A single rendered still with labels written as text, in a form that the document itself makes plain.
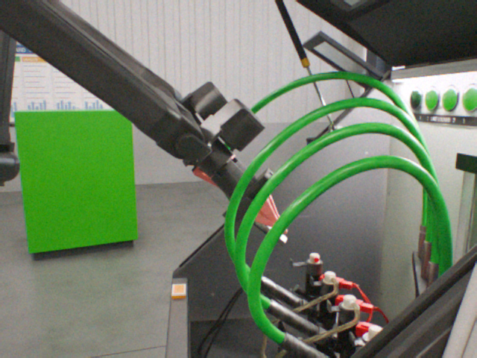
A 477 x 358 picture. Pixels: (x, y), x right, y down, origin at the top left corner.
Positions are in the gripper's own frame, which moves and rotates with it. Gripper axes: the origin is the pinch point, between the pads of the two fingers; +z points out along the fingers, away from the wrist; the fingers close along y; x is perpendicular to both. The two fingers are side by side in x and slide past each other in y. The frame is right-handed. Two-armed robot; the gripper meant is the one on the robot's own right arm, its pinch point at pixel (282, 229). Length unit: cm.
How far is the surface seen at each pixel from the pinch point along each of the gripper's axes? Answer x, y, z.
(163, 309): 179, -140, 26
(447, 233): -21.9, 18.2, 7.9
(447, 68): 11.9, 39.3, 0.5
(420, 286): -7.1, 10.8, 19.0
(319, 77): 7.4, 21.8, -14.2
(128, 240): 290, -183, -28
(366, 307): -10.3, 3.2, 14.8
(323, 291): -8.4, -0.3, 9.5
